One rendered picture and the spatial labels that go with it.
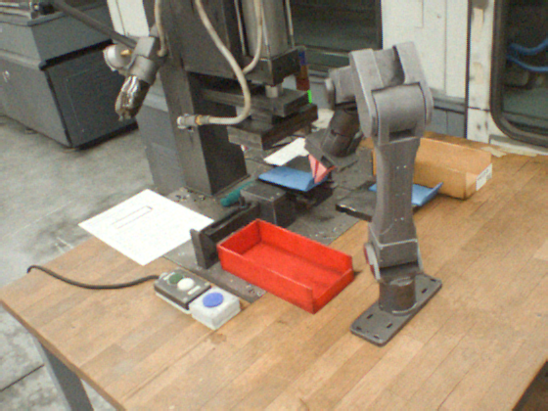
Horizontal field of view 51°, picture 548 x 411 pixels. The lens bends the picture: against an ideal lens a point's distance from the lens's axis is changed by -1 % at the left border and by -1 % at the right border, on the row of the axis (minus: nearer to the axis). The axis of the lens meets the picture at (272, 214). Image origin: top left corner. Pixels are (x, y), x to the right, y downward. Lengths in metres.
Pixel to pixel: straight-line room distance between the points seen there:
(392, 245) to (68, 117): 3.59
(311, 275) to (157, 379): 0.36
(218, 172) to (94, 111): 2.99
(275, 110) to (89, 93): 3.25
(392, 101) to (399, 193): 0.15
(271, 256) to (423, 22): 0.85
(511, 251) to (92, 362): 0.81
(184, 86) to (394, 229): 0.65
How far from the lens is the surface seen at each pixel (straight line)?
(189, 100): 1.39
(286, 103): 1.20
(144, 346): 1.09
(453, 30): 1.69
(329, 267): 1.15
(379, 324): 1.02
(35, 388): 2.52
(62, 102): 4.32
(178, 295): 1.13
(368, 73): 0.84
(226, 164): 1.49
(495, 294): 1.11
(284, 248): 1.22
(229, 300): 1.08
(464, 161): 1.47
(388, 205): 0.92
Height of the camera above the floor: 1.60
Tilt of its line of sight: 31 degrees down
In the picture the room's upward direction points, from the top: 9 degrees counter-clockwise
